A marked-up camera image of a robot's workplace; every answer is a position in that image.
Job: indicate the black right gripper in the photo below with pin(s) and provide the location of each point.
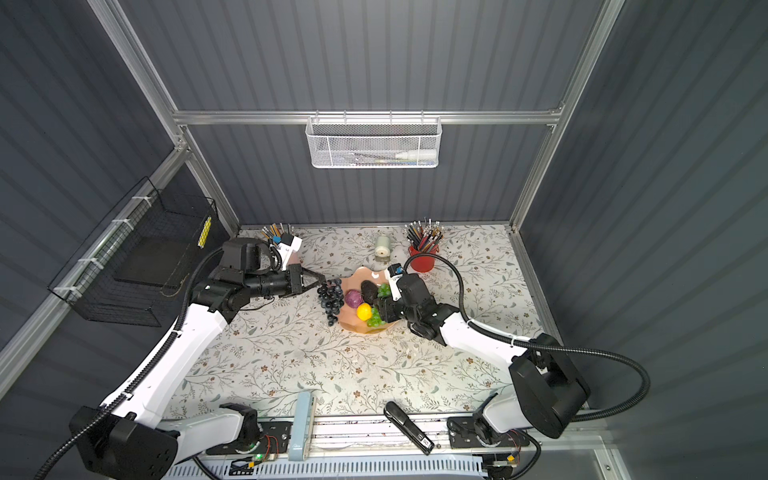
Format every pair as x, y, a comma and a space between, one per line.
386, 309

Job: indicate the yellow fake lemon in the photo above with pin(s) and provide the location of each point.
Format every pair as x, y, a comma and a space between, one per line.
364, 312

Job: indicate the white wire mesh basket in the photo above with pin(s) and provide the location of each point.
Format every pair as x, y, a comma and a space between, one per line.
370, 141

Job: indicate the pink scalloped fruit bowl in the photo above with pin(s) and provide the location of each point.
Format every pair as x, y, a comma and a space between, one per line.
347, 318

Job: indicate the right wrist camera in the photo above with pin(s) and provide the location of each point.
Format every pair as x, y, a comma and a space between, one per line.
393, 274

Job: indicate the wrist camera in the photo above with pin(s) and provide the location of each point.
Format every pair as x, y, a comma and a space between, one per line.
393, 274
288, 244

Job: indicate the black fake grape bunch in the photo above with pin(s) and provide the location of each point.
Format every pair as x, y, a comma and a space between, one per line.
331, 297

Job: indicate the black wire wall basket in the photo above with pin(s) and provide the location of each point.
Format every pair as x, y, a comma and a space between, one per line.
133, 271

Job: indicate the dark fake avocado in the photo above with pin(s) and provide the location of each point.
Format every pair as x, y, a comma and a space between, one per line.
369, 292

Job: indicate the green fake grape bunch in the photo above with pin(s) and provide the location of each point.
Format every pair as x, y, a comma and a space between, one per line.
379, 309

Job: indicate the black stapler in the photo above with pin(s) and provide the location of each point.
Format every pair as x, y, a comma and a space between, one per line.
397, 416

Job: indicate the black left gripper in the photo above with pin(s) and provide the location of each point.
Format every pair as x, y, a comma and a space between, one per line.
296, 281

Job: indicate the coloured pencils in pink cup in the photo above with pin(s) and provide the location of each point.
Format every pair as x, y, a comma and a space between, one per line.
278, 232

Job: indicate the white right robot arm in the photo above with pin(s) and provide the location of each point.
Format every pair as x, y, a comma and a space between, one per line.
548, 390

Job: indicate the aluminium front rail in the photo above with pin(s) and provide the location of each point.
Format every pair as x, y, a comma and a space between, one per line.
368, 435

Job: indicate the red pencil cup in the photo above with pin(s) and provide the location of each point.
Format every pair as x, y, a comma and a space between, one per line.
420, 259

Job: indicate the light blue bar tool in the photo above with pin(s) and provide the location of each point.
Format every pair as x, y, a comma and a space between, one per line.
301, 432

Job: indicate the pencils in red cup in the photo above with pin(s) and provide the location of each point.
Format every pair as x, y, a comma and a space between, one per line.
425, 235

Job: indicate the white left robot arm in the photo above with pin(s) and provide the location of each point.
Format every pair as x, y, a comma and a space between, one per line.
126, 437

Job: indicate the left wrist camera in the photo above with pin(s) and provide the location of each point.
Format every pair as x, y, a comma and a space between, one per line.
288, 244

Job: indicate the purple fake fig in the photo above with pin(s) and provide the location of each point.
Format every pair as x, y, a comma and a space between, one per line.
353, 298

